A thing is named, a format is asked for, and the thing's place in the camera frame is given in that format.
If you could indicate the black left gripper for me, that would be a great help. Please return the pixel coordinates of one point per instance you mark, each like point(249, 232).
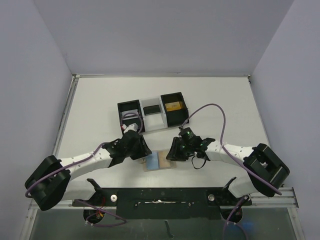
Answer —
point(143, 150)

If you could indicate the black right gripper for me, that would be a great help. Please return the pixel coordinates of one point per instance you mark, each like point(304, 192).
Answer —
point(177, 150)

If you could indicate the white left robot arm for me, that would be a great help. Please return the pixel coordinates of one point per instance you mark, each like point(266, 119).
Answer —
point(47, 185)

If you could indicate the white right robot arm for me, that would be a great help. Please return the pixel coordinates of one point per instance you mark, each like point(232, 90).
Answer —
point(265, 171)

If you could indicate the silver card in tray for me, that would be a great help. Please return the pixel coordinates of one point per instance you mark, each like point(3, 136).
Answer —
point(130, 114)

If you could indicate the black card in tray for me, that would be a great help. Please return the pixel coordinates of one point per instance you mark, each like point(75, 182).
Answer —
point(152, 109)

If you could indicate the gold credit card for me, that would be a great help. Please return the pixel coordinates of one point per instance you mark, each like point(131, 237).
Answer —
point(174, 106)

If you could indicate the white middle tray compartment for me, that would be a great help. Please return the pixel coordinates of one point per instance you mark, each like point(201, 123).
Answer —
point(154, 122)

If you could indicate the black right tray compartment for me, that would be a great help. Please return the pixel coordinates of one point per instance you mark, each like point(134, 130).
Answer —
point(175, 118)

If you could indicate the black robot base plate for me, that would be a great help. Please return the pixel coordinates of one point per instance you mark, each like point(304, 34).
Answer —
point(163, 203)

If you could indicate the aluminium table edge rail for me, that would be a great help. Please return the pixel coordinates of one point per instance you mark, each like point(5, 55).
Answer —
point(65, 114)

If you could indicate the front aluminium rail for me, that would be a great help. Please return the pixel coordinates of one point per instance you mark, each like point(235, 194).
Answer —
point(288, 199)

